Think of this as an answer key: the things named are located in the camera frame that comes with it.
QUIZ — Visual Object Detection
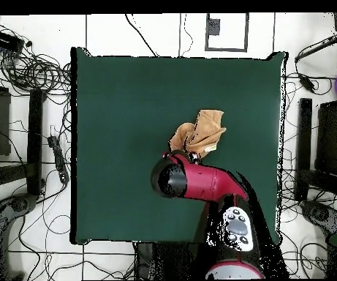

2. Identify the tan terry towel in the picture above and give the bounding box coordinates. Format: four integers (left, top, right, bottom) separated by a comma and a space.
168, 109, 227, 160

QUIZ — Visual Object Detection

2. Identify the dark green tablecloth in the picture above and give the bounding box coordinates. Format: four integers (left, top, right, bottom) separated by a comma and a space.
69, 46, 289, 246

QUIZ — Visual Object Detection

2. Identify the black power adapter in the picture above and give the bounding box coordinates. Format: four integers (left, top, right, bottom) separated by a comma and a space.
298, 72, 317, 94

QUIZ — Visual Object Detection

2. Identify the dark grey stand base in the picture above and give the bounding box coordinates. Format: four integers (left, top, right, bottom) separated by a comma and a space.
0, 192, 38, 280
299, 200, 337, 235

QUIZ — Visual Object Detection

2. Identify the black speckled box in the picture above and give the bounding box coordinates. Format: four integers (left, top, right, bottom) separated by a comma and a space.
314, 99, 337, 176

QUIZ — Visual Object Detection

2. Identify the black power strip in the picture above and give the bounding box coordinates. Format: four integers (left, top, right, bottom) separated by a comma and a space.
47, 134, 70, 185

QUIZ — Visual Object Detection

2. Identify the black rod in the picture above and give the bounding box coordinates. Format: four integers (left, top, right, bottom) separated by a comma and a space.
294, 32, 337, 64

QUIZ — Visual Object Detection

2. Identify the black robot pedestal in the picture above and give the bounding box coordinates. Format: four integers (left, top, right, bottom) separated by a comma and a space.
132, 241, 207, 280

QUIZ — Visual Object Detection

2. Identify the black frame bar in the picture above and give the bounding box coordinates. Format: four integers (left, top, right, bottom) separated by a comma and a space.
295, 98, 313, 202
26, 88, 45, 197

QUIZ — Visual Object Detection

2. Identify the black cable tangle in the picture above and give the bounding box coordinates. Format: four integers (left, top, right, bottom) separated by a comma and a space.
0, 17, 72, 99

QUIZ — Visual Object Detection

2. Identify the black network switch box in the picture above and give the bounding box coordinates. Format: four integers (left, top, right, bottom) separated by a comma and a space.
0, 27, 25, 54

